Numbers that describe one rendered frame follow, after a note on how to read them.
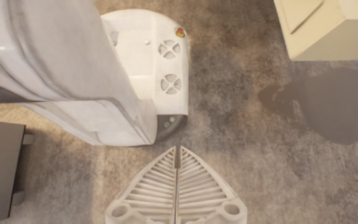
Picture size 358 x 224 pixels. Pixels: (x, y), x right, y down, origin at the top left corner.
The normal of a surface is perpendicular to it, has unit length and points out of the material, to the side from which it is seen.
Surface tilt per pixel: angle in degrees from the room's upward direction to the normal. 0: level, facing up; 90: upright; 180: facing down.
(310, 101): 0
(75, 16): 90
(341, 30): 90
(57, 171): 0
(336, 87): 0
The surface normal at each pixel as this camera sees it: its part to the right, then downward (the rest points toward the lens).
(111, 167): -0.02, -0.22
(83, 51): 1.00, -0.03
